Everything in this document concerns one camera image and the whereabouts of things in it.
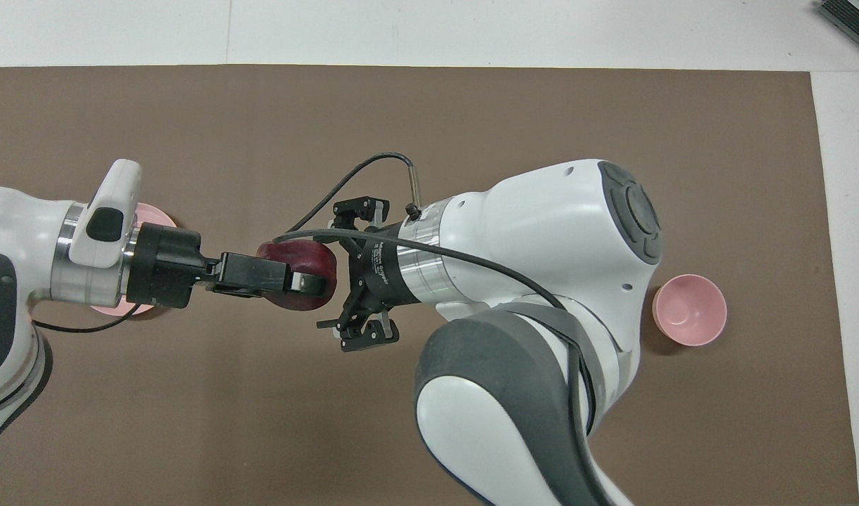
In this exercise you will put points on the pink plate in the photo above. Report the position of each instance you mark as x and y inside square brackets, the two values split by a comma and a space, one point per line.
[155, 214]

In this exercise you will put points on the pink bowl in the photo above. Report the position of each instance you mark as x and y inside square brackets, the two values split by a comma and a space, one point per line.
[690, 309]

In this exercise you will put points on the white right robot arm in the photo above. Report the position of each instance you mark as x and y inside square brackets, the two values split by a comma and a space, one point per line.
[541, 239]

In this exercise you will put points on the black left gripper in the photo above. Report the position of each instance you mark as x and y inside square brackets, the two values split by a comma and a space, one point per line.
[162, 267]

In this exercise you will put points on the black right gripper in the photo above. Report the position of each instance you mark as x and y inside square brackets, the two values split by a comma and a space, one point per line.
[383, 267]

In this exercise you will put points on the dark red apple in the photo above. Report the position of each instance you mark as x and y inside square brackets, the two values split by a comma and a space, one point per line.
[306, 254]

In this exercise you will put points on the brown table mat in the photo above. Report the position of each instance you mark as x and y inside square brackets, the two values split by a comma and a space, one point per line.
[429, 119]

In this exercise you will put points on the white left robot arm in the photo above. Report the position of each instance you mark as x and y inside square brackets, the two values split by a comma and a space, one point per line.
[22, 232]

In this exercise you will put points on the dark ribbed device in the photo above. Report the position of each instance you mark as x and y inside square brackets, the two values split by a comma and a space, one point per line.
[854, 21]

